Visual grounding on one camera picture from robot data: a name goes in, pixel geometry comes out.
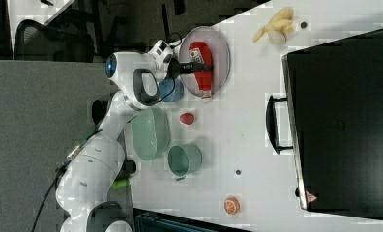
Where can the silver toaster oven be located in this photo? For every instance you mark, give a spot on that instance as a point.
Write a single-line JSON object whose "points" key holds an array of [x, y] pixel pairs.
{"points": [[334, 97]]}

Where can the green perforated colander bowl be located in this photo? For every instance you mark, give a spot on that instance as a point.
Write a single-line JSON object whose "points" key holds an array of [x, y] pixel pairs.
{"points": [[151, 134]]}

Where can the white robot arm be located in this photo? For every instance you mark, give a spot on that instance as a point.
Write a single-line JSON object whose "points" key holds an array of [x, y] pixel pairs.
{"points": [[92, 167]]}

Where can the green cup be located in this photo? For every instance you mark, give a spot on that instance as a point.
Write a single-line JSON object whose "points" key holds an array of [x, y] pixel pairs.
{"points": [[184, 160]]}

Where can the black office chair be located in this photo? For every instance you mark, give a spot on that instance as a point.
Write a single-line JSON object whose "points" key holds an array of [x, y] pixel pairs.
{"points": [[55, 43]]}

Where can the red plush tomato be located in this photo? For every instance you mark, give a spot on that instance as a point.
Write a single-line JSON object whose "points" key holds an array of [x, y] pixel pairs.
{"points": [[187, 118]]}

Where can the green marker pen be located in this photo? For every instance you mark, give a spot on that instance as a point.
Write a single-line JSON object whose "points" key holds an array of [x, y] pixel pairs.
{"points": [[121, 183]]}

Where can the red plush ketchup bottle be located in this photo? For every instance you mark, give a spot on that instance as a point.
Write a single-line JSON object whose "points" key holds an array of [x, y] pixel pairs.
{"points": [[201, 56]]}

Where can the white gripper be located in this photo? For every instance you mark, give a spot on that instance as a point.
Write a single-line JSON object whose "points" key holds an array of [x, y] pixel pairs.
{"points": [[162, 54]]}

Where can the plush peeled banana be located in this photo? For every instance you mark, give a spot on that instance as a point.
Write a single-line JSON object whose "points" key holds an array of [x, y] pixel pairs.
{"points": [[278, 27]]}

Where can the blue cup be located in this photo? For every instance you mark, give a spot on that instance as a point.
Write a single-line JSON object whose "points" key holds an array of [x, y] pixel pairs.
{"points": [[171, 90]]}

